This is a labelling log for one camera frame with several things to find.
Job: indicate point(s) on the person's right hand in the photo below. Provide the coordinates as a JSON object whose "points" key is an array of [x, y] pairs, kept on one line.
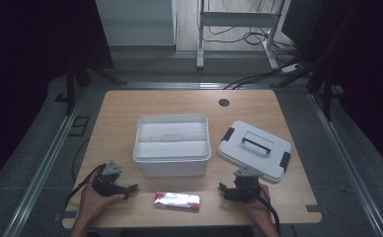
{"points": [[258, 209]]}

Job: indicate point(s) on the metal floor rail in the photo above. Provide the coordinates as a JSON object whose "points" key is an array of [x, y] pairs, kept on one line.
{"points": [[354, 171], [38, 174]]}

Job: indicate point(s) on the white metal stand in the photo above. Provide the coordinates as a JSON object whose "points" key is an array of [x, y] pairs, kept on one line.
{"points": [[237, 19]]}

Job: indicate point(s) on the white power strip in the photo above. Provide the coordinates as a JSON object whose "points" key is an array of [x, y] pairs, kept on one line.
{"points": [[291, 68]]}

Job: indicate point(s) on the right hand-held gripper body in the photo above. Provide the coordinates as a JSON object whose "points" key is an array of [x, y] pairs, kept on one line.
{"points": [[244, 191]]}

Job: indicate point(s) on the person's left hand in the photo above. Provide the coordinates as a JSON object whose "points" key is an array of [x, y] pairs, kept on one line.
{"points": [[92, 204]]}

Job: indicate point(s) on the black floor socket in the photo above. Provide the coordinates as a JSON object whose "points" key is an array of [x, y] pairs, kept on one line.
{"points": [[79, 125]]}

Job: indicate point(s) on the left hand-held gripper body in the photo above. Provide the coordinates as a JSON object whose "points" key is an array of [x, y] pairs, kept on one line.
{"points": [[105, 182]]}

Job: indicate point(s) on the black tripod stand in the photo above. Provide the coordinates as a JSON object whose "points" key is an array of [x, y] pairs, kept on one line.
{"points": [[71, 89], [326, 95]]}

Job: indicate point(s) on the white plastic storage box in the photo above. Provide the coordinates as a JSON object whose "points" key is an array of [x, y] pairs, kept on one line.
{"points": [[171, 168]]}

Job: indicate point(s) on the black table grommet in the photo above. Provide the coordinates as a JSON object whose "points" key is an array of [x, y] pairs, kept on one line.
{"points": [[224, 102]]}

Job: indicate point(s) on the white cabinet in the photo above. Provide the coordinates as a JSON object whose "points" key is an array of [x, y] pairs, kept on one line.
{"points": [[135, 23]]}

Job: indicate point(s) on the dark curtain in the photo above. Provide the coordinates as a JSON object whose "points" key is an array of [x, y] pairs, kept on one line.
{"points": [[370, 82], [25, 65]]}

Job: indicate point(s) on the red and white packet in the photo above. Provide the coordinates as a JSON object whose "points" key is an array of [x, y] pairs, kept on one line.
{"points": [[176, 200]]}

